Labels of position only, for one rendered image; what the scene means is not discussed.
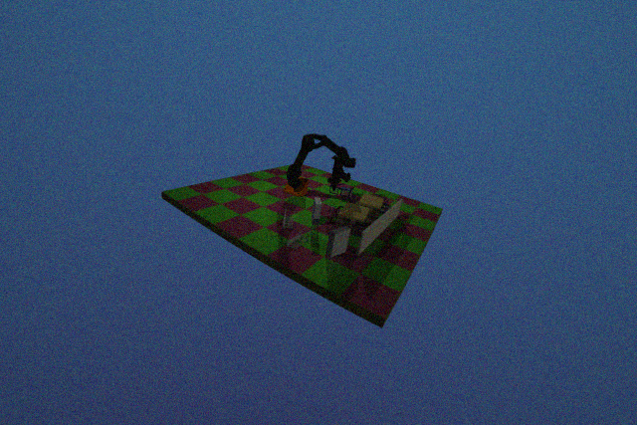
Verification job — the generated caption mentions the long black flat bar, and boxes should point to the long black flat bar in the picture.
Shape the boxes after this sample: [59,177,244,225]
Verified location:
[356,199,403,256]

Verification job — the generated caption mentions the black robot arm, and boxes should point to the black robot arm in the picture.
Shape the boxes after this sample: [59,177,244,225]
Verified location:
[286,133,356,189]

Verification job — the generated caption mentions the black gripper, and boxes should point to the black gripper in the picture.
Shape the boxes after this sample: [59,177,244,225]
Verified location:
[327,167,343,191]

